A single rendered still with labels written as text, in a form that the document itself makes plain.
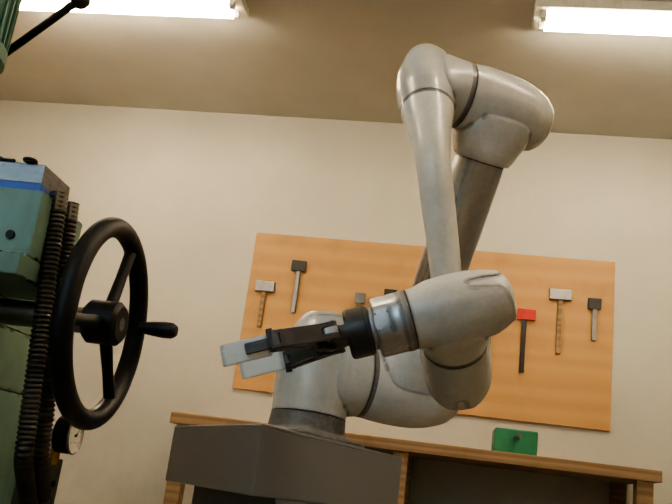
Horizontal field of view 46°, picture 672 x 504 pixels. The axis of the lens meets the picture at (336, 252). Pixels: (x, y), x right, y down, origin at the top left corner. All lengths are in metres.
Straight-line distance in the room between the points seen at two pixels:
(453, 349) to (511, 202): 3.48
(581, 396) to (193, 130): 2.72
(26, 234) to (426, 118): 0.71
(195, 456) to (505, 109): 0.89
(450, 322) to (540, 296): 3.33
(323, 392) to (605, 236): 3.21
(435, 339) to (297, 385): 0.50
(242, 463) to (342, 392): 0.27
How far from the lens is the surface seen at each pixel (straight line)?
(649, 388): 4.49
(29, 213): 1.12
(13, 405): 1.34
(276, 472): 1.44
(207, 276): 4.68
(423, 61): 1.56
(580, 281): 4.52
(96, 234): 1.06
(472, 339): 1.17
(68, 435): 1.38
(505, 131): 1.59
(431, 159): 1.40
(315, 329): 1.12
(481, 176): 1.61
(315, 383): 1.59
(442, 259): 1.37
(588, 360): 4.43
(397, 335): 1.15
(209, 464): 1.56
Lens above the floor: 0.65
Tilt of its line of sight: 16 degrees up
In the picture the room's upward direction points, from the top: 7 degrees clockwise
